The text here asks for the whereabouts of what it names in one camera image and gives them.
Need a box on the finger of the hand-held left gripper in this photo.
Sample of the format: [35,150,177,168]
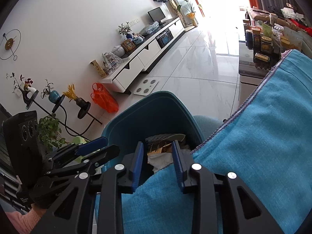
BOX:
[47,137,108,167]
[46,145,120,177]

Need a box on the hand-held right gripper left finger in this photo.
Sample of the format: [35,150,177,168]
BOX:
[29,141,145,234]

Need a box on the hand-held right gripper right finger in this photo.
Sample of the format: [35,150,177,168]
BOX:
[171,140,285,234]

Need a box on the white tissue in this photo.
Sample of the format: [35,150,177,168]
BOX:
[148,153,172,174]

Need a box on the gold foil snack wrapper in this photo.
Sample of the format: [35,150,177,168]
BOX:
[147,143,174,154]

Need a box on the white foam fruit net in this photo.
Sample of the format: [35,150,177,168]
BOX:
[146,134,168,144]

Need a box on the teal plastic bin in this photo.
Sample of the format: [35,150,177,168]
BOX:
[101,91,204,176]

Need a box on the person's left forearm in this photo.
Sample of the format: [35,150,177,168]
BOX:
[5,203,47,234]

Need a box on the green plastic stool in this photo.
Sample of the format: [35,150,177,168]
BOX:
[71,136,90,164]

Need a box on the pale flat scrap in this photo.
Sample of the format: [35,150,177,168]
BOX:
[166,134,187,142]

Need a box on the leafy green potted plant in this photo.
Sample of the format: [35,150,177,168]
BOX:
[36,113,70,152]

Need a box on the orange plastic bag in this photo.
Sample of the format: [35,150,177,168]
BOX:
[91,83,119,113]

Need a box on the dark vase with yellow wheat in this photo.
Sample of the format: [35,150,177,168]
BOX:
[63,84,84,106]

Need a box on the black metal plant stand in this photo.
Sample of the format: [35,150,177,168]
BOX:
[21,88,103,137]

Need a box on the teal vase with plant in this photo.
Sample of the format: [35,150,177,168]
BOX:
[41,79,60,103]

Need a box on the white vase with red flowers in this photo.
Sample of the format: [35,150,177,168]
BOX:
[6,73,36,95]

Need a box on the tall gold box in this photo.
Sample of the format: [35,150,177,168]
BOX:
[90,60,107,78]

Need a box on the white body scale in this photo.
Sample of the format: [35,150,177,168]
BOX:
[133,78,159,96]

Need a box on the blue floral blanket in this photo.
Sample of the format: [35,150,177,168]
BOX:
[95,49,312,234]

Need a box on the clear plastic package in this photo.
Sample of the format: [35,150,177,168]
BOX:
[102,52,122,75]

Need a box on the white ceramic jar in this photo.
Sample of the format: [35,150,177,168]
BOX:
[112,45,125,57]

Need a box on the white and black cabinet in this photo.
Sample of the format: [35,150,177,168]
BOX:
[99,17,185,94]

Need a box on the ornate tin box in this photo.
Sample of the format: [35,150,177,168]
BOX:
[121,39,136,52]

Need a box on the plant in blue vase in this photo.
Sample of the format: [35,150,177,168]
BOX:
[118,22,132,39]

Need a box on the glass coffee table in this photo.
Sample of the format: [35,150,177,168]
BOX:
[238,5,293,105]

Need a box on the clear plastic bag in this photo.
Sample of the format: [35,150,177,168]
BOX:
[140,21,159,36]

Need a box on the black monitor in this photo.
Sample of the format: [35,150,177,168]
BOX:
[147,7,166,26]

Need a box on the tall plant in yellow pot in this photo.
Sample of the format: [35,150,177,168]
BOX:
[175,0,203,27]

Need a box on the cluster of glass jars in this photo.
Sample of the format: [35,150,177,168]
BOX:
[244,19,303,64]

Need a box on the green and brown sofa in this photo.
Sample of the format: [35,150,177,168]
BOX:
[246,6,312,54]

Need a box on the red cloth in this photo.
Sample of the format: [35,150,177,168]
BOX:
[291,19,312,36]

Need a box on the white clothes pile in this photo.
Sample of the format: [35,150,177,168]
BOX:
[280,7,299,17]

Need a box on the round wire wall clock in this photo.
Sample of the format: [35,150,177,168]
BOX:
[0,29,21,61]

